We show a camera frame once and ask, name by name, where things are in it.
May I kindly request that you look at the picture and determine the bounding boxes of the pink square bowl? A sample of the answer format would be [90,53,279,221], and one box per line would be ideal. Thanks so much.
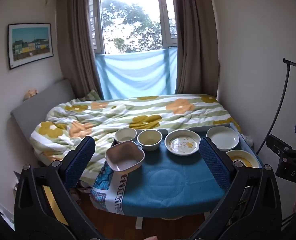
[105,141,145,172]

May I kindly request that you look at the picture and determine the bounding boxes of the white round bowl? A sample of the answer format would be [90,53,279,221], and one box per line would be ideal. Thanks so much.
[114,127,138,144]

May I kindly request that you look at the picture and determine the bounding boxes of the small plush toy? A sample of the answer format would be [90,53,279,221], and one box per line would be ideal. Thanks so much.
[23,88,38,102]

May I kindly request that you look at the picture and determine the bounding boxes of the window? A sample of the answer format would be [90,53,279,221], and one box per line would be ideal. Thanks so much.
[88,0,179,55]

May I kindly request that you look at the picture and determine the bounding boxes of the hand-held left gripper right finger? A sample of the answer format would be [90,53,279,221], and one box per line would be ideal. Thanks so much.
[190,137,282,240]

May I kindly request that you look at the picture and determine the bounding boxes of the plain white plate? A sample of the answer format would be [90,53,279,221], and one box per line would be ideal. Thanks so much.
[206,126,240,152]

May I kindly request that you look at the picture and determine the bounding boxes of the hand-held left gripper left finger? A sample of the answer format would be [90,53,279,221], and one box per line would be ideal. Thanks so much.
[14,135,106,240]

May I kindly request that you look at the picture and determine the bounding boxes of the cream round bowl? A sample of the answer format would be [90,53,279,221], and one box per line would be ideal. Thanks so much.
[137,129,163,152]

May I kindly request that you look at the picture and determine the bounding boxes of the yellow box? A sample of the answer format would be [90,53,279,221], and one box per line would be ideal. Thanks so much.
[42,185,69,227]

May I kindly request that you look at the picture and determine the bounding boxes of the light blue window cloth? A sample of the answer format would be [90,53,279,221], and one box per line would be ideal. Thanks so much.
[95,47,178,100]

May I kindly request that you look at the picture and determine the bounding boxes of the yellow rimmed plate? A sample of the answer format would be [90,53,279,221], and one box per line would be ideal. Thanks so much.
[225,149,260,169]

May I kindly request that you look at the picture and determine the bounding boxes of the floral striped blanket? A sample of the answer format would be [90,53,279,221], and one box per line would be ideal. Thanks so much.
[30,94,241,188]

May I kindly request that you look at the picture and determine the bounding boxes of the green striped pillow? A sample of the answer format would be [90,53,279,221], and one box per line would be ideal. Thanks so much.
[84,89,104,102]

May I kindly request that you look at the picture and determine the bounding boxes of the duck print plate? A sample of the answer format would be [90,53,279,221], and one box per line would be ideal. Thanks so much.
[164,129,201,156]

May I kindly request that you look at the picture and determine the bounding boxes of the grey headboard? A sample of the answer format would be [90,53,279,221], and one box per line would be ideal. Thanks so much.
[10,79,76,160]

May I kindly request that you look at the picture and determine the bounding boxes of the framed houses picture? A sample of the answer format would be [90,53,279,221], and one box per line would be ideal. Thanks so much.
[8,23,54,70]

